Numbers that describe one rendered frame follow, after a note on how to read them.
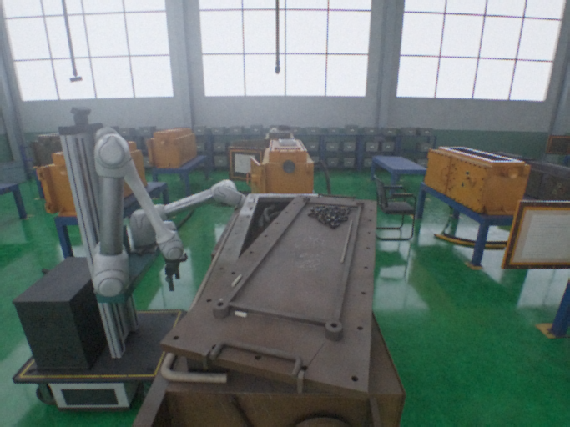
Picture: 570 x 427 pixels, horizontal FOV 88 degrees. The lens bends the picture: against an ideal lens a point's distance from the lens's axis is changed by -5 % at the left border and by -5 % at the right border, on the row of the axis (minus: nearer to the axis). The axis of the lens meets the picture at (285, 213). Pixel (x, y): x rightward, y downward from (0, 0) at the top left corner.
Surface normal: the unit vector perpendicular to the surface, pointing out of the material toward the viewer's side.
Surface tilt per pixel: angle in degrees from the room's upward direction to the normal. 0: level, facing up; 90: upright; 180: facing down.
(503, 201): 90
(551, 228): 90
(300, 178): 90
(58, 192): 90
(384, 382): 0
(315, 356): 0
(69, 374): 0
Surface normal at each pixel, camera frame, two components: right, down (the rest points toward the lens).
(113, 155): 0.47, 0.19
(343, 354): 0.00, -0.95
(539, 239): -0.04, 0.33
